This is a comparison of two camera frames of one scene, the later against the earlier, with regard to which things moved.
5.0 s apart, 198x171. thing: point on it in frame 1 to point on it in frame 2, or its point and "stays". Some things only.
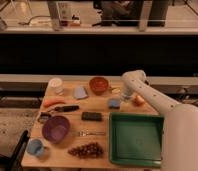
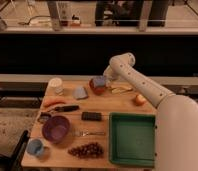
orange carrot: [50, 102] stays
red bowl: [98, 85] stays
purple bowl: [56, 129] stays
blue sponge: [114, 103] to [100, 81]
